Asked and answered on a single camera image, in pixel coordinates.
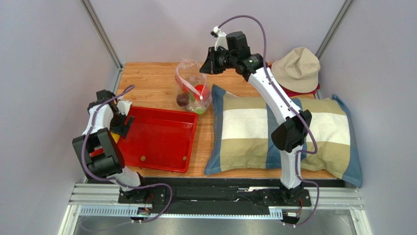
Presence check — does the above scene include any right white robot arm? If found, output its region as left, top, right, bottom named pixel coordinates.
left=200, top=27, right=312, bottom=204

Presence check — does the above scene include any red plastic tray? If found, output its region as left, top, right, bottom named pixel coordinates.
left=110, top=106, right=198, bottom=173

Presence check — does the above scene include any plaid blue beige pillow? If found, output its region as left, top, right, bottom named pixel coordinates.
left=204, top=85, right=363, bottom=187

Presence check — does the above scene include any clear zip top bag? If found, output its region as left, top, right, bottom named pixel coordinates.
left=174, top=59, right=212, bottom=112

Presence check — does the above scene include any beige bucket hat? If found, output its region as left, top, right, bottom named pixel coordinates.
left=271, top=47, right=321, bottom=93

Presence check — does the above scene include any dark purple mangosteen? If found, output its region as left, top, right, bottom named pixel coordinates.
left=176, top=93, right=190, bottom=107

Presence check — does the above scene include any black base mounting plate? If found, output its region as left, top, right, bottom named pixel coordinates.
left=116, top=178, right=313, bottom=215

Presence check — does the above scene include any red folded cloth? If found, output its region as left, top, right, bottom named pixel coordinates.
left=280, top=83, right=320, bottom=97

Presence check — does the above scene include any red yellow apple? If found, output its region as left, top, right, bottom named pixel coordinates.
left=193, top=84, right=210, bottom=101

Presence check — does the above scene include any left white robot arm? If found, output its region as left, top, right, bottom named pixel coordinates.
left=72, top=90, right=150, bottom=203

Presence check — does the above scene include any aluminium frame rail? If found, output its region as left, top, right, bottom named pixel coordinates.
left=59, top=177, right=372, bottom=235

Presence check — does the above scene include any orange carrot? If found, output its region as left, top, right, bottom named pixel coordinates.
left=174, top=75, right=190, bottom=94

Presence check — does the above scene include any white green cauliflower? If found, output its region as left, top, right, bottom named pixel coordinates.
left=191, top=106, right=208, bottom=115

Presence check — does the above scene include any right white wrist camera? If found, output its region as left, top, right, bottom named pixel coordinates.
left=210, top=26, right=228, bottom=51

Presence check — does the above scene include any yellow mango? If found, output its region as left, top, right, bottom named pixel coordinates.
left=111, top=132, right=120, bottom=143

